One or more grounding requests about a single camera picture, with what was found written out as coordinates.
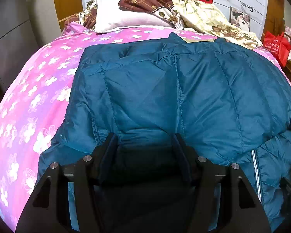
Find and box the blue puffer jacket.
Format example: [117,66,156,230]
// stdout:
[38,33,291,230]

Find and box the pink floral bed sheet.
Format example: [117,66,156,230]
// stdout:
[0,27,291,230]

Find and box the red shopping bag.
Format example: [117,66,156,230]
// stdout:
[263,31,291,68]

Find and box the grey refrigerator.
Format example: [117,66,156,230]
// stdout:
[0,0,38,92]

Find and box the framed wedding photo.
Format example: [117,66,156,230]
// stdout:
[230,7,250,32]

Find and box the cream floral quilt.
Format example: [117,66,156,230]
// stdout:
[118,0,262,50]

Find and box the white pillow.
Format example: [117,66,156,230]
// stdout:
[94,0,172,33]

